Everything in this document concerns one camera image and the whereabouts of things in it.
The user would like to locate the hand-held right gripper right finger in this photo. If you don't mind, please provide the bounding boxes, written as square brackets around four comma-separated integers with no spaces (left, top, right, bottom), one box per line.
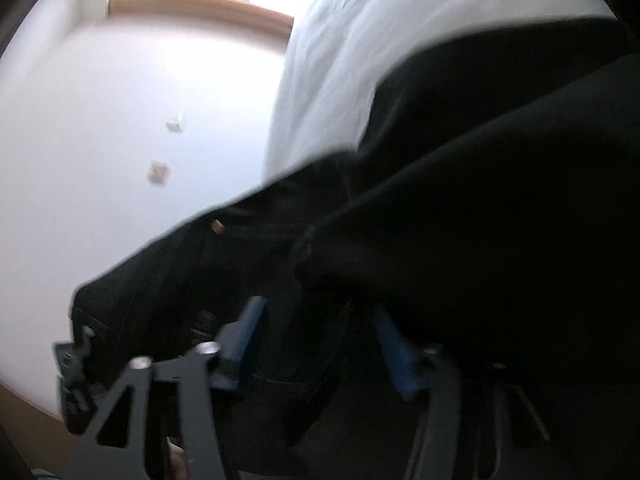
[374,306,553,480]

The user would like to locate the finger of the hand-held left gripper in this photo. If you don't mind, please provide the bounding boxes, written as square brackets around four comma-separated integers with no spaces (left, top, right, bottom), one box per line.
[52,325,97,433]

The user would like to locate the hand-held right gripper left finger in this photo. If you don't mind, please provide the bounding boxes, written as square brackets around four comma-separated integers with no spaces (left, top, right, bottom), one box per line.
[62,296,268,480]

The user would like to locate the black pants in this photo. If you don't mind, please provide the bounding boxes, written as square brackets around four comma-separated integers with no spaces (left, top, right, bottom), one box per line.
[70,17,640,480]

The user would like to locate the beige curtain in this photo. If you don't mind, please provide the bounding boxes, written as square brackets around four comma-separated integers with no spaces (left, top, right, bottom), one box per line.
[109,0,295,41]

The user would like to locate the small brown wall socket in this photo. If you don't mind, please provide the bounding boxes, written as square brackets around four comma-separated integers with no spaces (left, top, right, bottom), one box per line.
[148,160,171,187]

